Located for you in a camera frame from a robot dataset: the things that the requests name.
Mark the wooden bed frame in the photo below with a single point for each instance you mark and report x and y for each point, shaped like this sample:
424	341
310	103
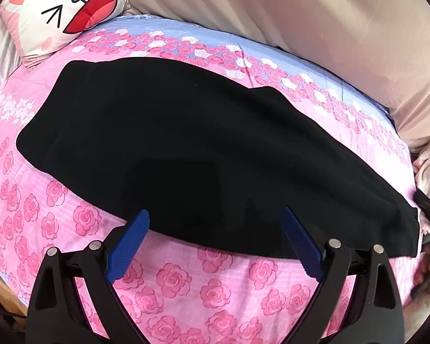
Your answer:
3	294

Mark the person's right hand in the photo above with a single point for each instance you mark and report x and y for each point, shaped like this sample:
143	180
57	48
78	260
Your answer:
428	272

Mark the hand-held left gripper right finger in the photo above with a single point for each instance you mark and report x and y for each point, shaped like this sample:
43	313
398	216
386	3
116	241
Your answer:
302	243

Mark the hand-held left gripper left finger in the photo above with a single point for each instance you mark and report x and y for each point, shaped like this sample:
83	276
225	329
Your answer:
129	243

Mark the pink rose print bedspread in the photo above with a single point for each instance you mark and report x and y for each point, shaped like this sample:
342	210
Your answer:
186	286

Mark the beige draped cloth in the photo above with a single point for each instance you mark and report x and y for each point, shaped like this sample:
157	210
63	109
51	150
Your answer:
308	25

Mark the pale pink satin fabric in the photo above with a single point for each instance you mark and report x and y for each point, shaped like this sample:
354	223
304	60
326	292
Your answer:
0	61

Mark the black pants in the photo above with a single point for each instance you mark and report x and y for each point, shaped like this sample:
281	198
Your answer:
200	150

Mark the white cat face pillow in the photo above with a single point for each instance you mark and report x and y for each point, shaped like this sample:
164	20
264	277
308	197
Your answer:
39	14

